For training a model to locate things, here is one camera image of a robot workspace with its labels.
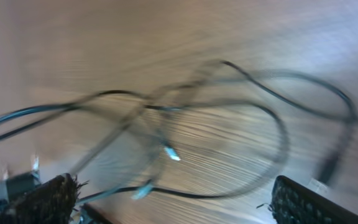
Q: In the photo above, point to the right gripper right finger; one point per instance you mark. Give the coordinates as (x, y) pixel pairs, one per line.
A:
(293, 203)

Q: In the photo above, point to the black cable silver usb plug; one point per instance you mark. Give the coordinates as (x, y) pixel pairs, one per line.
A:
(325, 175)

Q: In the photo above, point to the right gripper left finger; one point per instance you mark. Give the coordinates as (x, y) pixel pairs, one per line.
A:
(49, 203)

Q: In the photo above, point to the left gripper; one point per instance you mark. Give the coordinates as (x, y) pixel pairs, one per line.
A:
(13, 187)

